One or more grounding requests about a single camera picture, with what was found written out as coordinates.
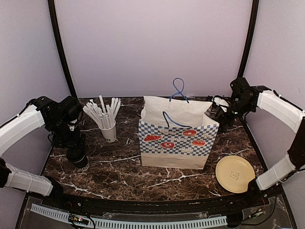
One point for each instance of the bundle of wrapped straws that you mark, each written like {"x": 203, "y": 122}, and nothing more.
{"x": 105, "y": 115}

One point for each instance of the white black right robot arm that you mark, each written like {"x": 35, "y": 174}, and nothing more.
{"x": 277, "y": 124}

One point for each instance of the black coffee cup lid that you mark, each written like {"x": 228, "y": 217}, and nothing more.
{"x": 75, "y": 155}

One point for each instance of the white slotted cable duct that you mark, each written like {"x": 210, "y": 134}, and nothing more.
{"x": 128, "y": 221}

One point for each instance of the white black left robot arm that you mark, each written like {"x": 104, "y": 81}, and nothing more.
{"x": 61, "y": 119}

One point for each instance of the blue checkered paper bag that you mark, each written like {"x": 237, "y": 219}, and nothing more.
{"x": 175, "y": 132}

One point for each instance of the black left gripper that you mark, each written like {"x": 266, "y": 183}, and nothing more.
{"x": 73, "y": 142}

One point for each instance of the white cup holding straws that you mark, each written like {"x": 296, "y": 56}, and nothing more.
{"x": 110, "y": 133}

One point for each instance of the cream round plate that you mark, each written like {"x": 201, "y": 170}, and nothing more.
{"x": 234, "y": 174}

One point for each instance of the black and white paper cup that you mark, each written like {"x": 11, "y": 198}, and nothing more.
{"x": 82, "y": 165}

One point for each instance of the black table edge rail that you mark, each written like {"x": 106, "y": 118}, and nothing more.
{"x": 231, "y": 204}

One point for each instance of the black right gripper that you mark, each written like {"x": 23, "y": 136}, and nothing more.
{"x": 222, "y": 115}

